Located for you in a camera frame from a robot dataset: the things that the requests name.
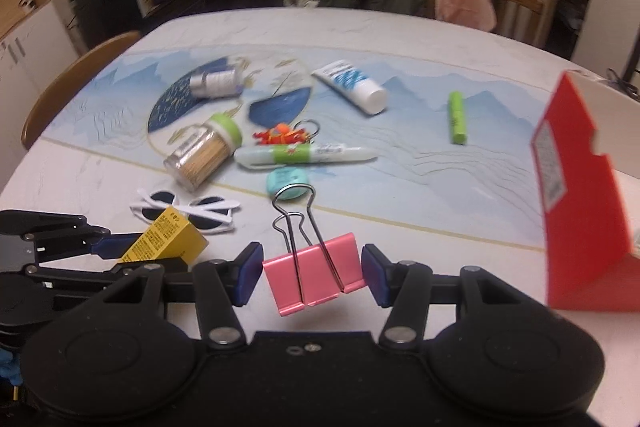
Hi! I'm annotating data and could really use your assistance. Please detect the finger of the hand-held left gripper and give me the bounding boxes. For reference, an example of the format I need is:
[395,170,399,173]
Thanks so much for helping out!
[25,256,190,297]
[0,209,143,264]

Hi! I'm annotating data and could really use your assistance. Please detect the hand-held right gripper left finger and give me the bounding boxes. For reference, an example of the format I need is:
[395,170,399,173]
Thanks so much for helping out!
[102,242,264,350]

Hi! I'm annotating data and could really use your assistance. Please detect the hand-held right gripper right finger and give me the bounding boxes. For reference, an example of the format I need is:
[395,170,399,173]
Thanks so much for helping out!
[361,243,526,350]

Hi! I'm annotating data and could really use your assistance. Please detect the small yellow box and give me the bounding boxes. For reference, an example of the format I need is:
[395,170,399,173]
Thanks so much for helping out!
[118,206,209,265]

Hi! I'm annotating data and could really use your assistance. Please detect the white frame sunglasses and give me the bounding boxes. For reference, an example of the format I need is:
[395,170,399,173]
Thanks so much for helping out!
[130,188,241,235]

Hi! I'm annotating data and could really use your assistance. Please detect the pink binder clip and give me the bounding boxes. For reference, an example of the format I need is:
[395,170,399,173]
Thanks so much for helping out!
[262,184,366,318]

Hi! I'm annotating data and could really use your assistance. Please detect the teal round pencil sharpener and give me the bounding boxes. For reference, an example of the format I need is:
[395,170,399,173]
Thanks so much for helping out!
[266,167,312,202]

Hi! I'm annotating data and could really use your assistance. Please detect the toothpick jar with green lid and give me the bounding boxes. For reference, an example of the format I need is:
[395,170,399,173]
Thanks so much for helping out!
[163,113,243,192]

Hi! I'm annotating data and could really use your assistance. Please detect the white and green pen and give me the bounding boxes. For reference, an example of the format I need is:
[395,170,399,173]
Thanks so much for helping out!
[234,142,378,170]

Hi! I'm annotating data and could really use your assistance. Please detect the white tube with blue print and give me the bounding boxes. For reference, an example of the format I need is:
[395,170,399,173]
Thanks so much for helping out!
[312,59,389,116]

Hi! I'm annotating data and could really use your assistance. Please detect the red cardboard box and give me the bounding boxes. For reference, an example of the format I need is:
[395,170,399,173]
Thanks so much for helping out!
[530,71,640,312]

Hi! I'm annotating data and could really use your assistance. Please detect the curved wooden chair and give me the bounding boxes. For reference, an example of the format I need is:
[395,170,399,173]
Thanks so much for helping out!
[22,31,143,150]

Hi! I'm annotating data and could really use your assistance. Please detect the green highlighter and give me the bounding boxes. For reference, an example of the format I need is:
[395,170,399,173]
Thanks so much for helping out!
[447,91,469,145]

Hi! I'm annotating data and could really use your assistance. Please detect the small white bottle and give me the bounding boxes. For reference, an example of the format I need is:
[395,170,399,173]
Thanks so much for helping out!
[189,66,246,100]

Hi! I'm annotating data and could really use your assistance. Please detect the white cabinet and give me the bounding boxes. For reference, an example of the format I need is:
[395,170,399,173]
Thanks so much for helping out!
[0,2,81,148]

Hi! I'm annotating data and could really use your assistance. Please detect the black cabinet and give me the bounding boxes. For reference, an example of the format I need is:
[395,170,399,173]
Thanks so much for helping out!
[60,0,143,48]

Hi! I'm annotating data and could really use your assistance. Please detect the wooden slat chair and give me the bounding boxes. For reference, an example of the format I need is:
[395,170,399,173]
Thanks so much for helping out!
[427,0,546,48]

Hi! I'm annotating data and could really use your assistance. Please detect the orange keychain with ring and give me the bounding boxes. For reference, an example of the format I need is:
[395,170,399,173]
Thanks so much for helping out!
[252,119,321,148]

